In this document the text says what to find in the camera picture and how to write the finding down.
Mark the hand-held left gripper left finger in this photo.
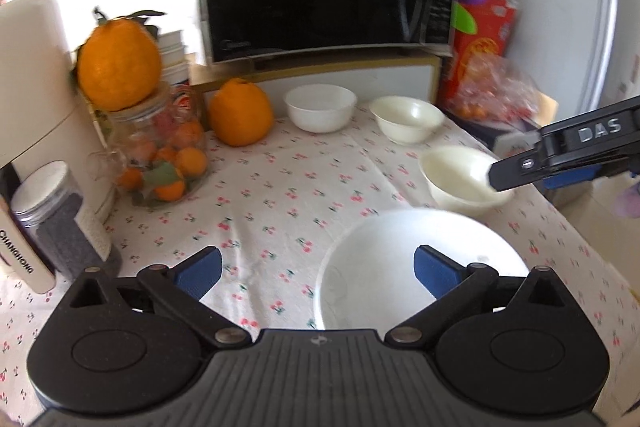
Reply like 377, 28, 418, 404
67, 246, 252, 349

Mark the white plate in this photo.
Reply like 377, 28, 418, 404
315, 208, 532, 333

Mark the stack of white paper cups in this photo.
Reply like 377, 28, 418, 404
152, 29, 192, 86

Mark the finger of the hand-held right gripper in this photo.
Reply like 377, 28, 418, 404
545, 166, 598, 192
487, 146, 549, 193

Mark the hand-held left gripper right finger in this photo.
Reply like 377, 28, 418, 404
386, 245, 572, 348

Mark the glass jar of small oranges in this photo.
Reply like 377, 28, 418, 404
87, 82, 208, 208

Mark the large orange with leaves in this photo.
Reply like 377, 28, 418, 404
76, 7, 166, 112

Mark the large cream bowl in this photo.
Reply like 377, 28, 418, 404
418, 145, 516, 214

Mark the small cream bowl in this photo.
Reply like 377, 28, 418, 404
370, 96, 446, 145

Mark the tan cardboard sheet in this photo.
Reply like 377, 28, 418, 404
535, 89, 559, 125

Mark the plastic bag of oranges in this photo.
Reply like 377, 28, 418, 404
452, 57, 543, 120

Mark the dark blue cardboard box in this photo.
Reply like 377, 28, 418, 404
450, 107, 543, 160

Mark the red carton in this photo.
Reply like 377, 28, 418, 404
440, 0, 521, 108

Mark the white bowl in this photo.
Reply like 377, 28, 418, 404
284, 84, 357, 134

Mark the cherry print tablecloth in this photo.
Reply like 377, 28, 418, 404
0, 104, 640, 427

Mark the dark grain storage jar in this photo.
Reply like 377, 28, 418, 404
10, 161, 123, 280

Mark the silver refrigerator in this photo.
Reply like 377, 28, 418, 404
580, 0, 640, 110

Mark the white tall kitchen appliance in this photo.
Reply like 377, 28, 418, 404
0, 0, 117, 228

